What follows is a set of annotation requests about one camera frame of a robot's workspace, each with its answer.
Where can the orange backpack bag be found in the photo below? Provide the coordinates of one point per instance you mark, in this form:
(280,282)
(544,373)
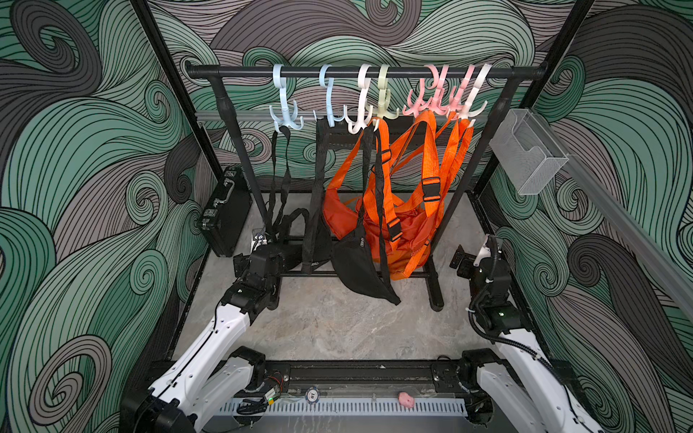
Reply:
(409,224)

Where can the black clothes rack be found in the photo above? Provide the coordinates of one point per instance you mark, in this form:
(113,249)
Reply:
(227,112)

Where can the light blue hook leftmost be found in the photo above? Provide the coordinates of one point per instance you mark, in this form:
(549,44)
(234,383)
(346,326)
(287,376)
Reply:
(287,118)

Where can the rust red bag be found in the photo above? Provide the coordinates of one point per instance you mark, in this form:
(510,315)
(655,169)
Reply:
(413,248)

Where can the white hook rightmost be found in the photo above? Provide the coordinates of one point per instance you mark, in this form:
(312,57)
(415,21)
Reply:
(479,82)

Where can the pale green hook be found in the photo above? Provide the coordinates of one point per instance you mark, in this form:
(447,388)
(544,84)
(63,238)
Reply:
(384,99)

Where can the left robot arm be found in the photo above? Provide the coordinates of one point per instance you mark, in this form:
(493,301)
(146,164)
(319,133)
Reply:
(188,395)

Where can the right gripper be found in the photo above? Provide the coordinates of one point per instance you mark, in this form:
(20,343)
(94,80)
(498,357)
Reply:
(466,261)

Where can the clear mesh wall bin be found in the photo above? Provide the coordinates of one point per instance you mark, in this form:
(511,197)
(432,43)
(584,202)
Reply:
(528,150)

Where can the light blue hook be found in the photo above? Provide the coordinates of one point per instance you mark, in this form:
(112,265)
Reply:
(287,118)
(328,83)

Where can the pink small object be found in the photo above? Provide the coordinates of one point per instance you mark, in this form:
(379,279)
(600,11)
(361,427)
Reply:
(406,400)

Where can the orange crossbody bag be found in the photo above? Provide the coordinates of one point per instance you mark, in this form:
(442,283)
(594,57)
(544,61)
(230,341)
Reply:
(443,153)
(404,146)

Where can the white slotted cable duct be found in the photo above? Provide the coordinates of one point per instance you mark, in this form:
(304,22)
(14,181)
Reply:
(362,407)

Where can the front poker chip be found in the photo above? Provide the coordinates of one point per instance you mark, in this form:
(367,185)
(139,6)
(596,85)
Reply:
(312,395)

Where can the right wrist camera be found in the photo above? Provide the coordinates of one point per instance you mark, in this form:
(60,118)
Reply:
(488,249)

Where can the white hook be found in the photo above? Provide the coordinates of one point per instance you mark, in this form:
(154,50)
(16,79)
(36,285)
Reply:
(364,112)
(479,82)

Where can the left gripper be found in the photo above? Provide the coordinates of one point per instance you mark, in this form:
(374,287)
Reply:
(282,251)

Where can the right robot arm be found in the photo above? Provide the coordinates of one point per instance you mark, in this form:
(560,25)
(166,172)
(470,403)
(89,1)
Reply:
(514,373)

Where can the black hard case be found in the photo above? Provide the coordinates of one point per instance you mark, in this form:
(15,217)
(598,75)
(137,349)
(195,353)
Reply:
(224,216)

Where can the pink hook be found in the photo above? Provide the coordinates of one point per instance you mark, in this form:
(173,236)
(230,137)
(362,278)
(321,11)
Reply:
(434,104)
(413,106)
(456,108)

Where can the white hook left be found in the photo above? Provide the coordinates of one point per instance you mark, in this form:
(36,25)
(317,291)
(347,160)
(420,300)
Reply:
(364,112)

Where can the aluminium wall rail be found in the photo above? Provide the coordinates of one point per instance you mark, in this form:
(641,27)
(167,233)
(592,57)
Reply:
(641,181)

